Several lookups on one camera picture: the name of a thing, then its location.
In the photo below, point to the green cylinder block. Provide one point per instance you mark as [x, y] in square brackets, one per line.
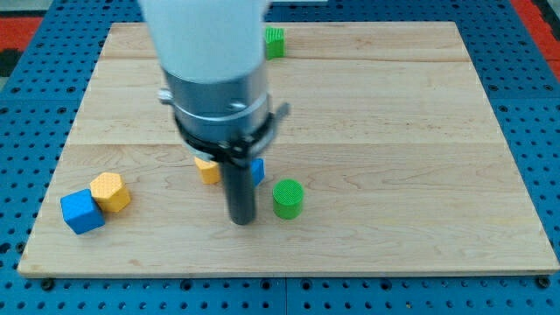
[288, 199]

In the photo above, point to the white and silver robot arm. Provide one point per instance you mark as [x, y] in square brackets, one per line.
[212, 53]

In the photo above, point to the yellow block behind arm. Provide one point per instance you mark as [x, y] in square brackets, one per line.
[209, 171]

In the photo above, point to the blue triangle block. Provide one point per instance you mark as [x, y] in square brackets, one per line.
[257, 170]

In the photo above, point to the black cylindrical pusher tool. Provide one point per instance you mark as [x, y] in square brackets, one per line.
[240, 192]

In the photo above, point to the green block at back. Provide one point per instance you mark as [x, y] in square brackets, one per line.
[275, 42]

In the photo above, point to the wooden board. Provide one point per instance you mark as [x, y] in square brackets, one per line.
[405, 170]

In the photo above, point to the yellow hexagon block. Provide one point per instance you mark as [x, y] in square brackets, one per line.
[110, 192]

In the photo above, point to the blue cube block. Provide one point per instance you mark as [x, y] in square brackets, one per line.
[80, 212]

